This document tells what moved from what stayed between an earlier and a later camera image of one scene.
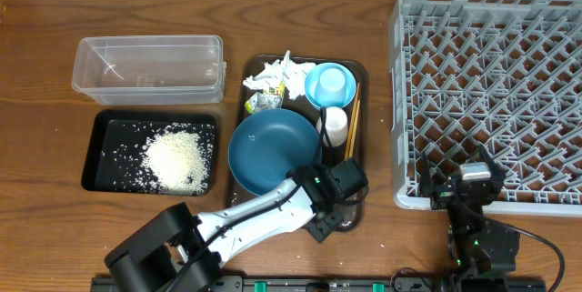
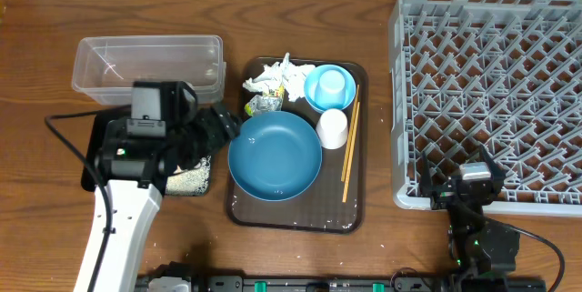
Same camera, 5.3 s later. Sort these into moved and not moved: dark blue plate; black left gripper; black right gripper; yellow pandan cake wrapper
Moved: black left gripper
Not moved: black right gripper; yellow pandan cake wrapper; dark blue plate
